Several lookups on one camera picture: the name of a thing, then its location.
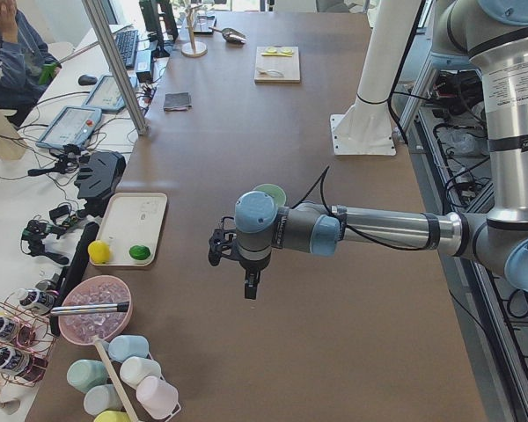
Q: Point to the black gripper near bowl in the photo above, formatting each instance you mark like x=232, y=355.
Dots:
x=251, y=266

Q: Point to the grey robot arm near bowl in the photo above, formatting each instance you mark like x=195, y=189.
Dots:
x=492, y=36

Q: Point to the mint green bowl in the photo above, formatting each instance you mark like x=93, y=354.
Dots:
x=274, y=191

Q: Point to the pink bowl with ice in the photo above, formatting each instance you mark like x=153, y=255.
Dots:
x=80, y=329

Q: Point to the white spoon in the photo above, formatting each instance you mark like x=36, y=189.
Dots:
x=269, y=72

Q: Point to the green lime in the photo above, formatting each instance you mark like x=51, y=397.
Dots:
x=139, y=252

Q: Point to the metal tongs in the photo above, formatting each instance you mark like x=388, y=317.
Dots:
x=88, y=308

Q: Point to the cream serving tray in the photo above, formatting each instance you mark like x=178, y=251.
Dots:
x=132, y=218

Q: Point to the blue cup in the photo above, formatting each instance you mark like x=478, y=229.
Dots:
x=123, y=347

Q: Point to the white cup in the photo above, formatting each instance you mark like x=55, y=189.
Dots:
x=135, y=369

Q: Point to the pink cup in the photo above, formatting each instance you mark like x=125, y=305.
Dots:
x=159, y=398

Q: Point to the yellow lemon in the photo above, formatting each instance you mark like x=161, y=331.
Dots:
x=99, y=252

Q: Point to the black long bar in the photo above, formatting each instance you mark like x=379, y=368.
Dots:
x=75, y=272

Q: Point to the grey folded cloth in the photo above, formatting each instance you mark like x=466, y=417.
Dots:
x=180, y=101

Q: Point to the pale blue-grey cup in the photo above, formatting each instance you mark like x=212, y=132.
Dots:
x=102, y=398

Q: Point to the green cup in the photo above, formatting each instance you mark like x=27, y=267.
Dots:
x=83, y=375

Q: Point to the yellow cup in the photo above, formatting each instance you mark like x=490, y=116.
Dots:
x=112, y=416

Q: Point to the wooden cutting board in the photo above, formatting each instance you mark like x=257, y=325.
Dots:
x=288, y=65

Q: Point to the small bottle top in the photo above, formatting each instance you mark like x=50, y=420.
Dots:
x=37, y=301

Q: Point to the lemon slice upper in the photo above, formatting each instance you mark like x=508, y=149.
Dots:
x=272, y=51

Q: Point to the lemon slice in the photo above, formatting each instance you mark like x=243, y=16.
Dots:
x=272, y=51
x=286, y=51

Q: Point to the lemon slice lower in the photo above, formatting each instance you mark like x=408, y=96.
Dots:
x=286, y=51

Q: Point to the teach pendant far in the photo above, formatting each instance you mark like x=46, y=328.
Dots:
x=106, y=96

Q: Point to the teach pendant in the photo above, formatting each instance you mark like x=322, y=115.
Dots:
x=106, y=96
x=73, y=126

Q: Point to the teach pendant near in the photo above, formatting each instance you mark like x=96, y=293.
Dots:
x=73, y=126

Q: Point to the wooden mug tree stand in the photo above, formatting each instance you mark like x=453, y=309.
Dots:
x=195, y=48

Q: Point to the metal scoop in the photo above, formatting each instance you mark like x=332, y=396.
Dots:
x=230, y=35

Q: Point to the small bottle bottom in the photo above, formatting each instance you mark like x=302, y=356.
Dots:
x=12, y=361

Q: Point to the computer mouse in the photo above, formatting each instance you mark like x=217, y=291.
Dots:
x=87, y=80

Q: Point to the black keyboard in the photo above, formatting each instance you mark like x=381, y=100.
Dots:
x=126, y=43

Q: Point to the seated person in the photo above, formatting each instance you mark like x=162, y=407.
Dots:
x=23, y=57

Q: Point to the wooden ladle handle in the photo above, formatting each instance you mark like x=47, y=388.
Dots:
x=122, y=394

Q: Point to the black plastic bracket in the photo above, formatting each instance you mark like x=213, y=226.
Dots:
x=98, y=176

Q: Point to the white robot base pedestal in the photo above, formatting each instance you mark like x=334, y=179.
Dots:
x=365, y=129

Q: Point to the copper wire bottle rack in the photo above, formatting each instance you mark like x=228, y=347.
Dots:
x=26, y=342

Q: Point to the aluminium frame post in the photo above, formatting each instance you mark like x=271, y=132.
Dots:
x=97, y=18

